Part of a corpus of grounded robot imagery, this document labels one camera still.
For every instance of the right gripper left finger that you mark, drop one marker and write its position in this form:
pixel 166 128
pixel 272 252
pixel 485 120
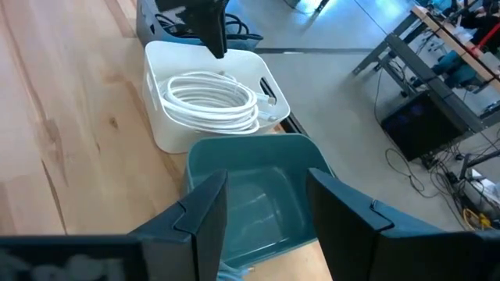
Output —
pixel 191 242

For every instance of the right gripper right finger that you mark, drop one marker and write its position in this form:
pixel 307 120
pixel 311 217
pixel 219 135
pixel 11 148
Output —
pixel 359 246

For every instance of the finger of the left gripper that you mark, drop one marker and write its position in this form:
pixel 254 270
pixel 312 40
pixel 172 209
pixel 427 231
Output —
pixel 213 27

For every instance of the grey plastic bin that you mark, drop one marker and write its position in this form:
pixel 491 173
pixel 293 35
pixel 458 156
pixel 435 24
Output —
pixel 146 31

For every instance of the white plastic bin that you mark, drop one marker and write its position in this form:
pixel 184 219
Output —
pixel 176 136

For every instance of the teal plastic bin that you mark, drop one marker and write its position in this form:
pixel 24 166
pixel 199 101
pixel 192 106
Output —
pixel 265 156

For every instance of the black computer case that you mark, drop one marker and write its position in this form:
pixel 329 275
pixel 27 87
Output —
pixel 422 129

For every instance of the teal chair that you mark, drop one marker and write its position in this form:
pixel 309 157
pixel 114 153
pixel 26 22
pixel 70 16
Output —
pixel 453 70

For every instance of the red rod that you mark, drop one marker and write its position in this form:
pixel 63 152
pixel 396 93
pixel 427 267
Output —
pixel 488 41

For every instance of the person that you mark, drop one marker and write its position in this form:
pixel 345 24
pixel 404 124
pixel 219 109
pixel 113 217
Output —
pixel 484 23

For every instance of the black aluminium table frame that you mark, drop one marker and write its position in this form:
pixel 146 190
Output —
pixel 293 125

